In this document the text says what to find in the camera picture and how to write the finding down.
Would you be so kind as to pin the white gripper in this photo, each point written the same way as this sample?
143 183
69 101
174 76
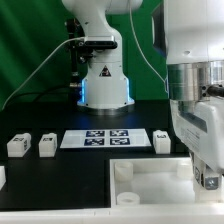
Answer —
202 131

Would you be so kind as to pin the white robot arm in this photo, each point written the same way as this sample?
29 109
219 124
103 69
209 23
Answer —
190 34

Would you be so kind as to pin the white L-shaped obstacle fence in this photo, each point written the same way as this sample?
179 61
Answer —
154 214

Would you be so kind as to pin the white AprilTag base sheet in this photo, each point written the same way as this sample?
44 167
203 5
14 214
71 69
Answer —
108 138

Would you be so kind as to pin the white block at left edge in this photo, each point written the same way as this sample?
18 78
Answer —
2 176

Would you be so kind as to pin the grey camera on mount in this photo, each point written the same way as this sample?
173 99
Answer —
100 42

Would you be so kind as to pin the black camera stand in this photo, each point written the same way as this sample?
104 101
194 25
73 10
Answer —
74 29

